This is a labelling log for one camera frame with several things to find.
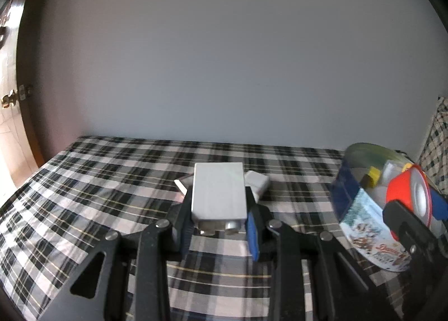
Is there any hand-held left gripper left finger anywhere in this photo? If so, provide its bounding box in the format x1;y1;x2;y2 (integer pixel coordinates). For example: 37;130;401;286
37;186;195;321

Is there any small white box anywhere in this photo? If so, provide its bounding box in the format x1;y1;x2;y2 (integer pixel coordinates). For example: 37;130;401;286
244;171;271;203

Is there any wooden door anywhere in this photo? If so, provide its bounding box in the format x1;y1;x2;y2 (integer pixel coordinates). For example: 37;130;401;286
14;0;48;169

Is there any yellow toy block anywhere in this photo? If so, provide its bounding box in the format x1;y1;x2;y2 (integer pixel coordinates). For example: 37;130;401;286
366;166;382;187

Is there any brass door handle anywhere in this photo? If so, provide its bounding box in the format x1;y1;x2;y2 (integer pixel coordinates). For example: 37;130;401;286
1;85;34;109

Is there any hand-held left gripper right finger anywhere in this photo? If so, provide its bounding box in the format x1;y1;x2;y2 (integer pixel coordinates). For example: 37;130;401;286
243;186;400;321

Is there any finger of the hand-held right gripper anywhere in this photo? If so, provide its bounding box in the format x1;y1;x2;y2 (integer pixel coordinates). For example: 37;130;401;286
430;189;448;222
382;200;448;283

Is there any round printed tin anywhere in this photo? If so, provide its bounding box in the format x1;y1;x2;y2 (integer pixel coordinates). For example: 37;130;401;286
331;142;445;273

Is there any red tape roll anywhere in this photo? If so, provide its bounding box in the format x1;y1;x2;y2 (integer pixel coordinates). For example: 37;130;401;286
386;165;434;227

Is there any white power adapter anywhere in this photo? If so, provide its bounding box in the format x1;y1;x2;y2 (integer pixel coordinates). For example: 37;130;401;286
191;163;247;236

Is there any black and white plaid blanket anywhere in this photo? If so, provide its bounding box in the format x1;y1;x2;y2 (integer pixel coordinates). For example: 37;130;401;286
0;136;421;321

